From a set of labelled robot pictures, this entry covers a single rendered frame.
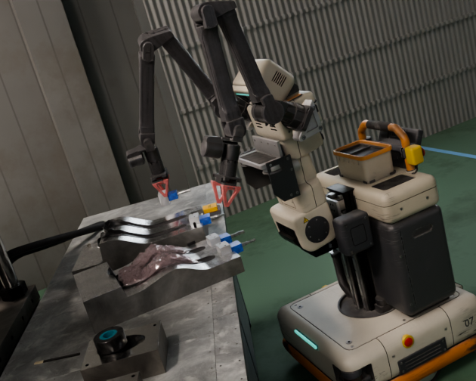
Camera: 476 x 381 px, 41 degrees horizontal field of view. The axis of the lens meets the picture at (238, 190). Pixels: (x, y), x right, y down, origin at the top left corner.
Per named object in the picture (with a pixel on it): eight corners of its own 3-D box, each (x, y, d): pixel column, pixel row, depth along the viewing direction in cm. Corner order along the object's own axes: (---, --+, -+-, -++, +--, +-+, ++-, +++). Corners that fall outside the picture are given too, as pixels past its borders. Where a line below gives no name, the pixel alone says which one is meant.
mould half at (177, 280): (219, 249, 228) (210, 221, 224) (245, 271, 204) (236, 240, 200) (84, 303, 214) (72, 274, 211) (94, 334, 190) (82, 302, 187)
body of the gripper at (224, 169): (223, 182, 205) (227, 159, 204) (211, 178, 214) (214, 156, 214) (241, 184, 208) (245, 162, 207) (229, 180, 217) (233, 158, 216)
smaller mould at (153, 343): (168, 342, 173) (160, 320, 171) (165, 373, 159) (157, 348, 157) (97, 362, 173) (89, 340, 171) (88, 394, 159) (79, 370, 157)
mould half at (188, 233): (208, 225, 255) (198, 194, 252) (209, 249, 230) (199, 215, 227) (88, 258, 256) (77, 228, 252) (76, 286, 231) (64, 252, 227)
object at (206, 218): (227, 218, 237) (222, 205, 236) (227, 222, 233) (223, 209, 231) (193, 227, 238) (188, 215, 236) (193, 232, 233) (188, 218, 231)
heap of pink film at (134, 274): (187, 249, 220) (180, 228, 217) (202, 264, 203) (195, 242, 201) (115, 277, 213) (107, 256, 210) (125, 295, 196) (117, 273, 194)
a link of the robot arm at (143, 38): (166, 23, 226) (162, 15, 235) (137, 47, 228) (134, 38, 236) (237, 110, 250) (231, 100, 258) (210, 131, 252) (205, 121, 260)
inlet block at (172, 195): (192, 193, 264) (188, 181, 263) (192, 197, 260) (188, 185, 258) (162, 203, 265) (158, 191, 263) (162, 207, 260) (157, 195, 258)
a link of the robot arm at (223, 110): (214, 2, 194) (203, 6, 204) (198, 7, 193) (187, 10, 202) (250, 136, 206) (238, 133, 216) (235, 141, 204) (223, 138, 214)
